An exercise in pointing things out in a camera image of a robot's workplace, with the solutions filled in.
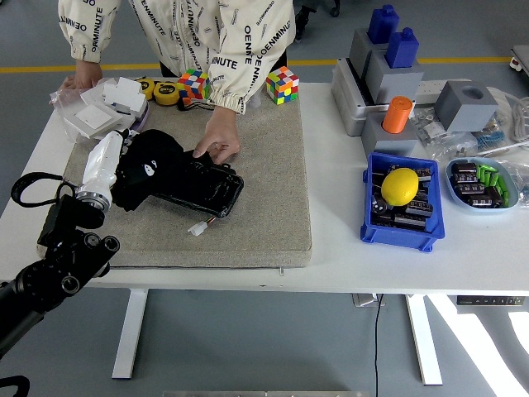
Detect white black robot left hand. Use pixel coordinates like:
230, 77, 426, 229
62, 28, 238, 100
80, 128, 159, 194

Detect person's left hand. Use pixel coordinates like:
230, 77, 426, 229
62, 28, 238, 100
192, 106, 241, 165

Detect person's right hand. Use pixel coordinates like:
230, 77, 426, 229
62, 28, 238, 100
60, 60, 103, 91

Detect black rag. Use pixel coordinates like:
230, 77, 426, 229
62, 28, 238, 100
110, 128, 199, 213

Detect black table control panel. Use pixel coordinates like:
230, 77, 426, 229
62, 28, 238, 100
456, 295, 526, 307

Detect clear plastic box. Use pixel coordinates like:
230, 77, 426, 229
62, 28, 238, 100
61, 84, 144, 144

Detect clear plastic bag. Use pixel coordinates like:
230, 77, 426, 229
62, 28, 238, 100
48, 77, 117, 115
495, 156, 529, 208

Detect white cardboard piece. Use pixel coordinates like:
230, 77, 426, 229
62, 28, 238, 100
101, 77, 146, 113

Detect colourful puzzle cube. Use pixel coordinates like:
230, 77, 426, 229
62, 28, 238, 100
177, 68, 211, 101
265, 65, 300, 106

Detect purple tray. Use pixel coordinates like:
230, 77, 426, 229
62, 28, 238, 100
131, 103, 150, 130

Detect yellow tape measure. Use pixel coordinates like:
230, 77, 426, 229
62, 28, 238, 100
152, 81, 181, 106
135, 76, 156, 101

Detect grey-brown mat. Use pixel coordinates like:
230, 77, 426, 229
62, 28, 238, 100
36, 88, 313, 269

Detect person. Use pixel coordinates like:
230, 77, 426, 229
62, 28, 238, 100
57, 0, 297, 165

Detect light grey base box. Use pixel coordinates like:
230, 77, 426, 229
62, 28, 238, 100
330, 57, 392, 137

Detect grey holder block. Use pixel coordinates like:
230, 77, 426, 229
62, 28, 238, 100
364, 49, 425, 105
360, 113, 419, 157
348, 27, 389, 79

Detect white table leg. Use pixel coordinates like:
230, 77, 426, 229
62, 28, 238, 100
111, 288, 149, 380
404, 294, 444, 386

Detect orange cylinder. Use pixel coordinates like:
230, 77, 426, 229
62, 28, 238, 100
381, 95, 416, 135

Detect yellow lemon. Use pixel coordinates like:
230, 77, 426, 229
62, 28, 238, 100
380, 168, 420, 207

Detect blue bottle-shaped block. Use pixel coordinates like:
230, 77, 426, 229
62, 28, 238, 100
366, 4, 401, 45
384, 26, 420, 69

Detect clear bag of screws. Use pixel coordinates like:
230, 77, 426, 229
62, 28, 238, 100
411, 106, 450, 146

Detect white power strip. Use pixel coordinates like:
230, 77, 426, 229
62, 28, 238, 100
415, 79, 472, 104

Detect grey box under table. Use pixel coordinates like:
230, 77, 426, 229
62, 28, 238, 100
351, 292, 386, 308

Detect blue plastic bin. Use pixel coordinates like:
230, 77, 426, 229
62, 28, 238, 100
360, 151, 446, 253

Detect clear bag of small parts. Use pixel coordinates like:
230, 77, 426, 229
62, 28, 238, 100
431, 132, 480, 163

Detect light blue dish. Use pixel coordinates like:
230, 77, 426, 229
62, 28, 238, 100
445, 156, 520, 215

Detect grey block with round hole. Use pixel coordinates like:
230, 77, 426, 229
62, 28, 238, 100
433, 79, 500, 133

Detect bag of blue resistors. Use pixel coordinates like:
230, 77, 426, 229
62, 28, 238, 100
474, 117, 510, 152

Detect grey cart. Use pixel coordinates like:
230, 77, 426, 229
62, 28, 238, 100
508, 44, 529, 84

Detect black wrist strap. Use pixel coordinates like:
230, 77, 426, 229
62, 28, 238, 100
176, 98, 216, 112

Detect white wire connector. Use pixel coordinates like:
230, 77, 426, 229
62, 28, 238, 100
188, 218, 217, 237

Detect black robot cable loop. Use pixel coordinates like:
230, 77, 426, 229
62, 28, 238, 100
0, 375, 31, 397

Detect black power cable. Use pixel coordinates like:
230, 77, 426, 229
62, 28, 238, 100
373, 294, 384, 397

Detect white cable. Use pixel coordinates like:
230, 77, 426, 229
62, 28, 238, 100
485, 86, 529, 144

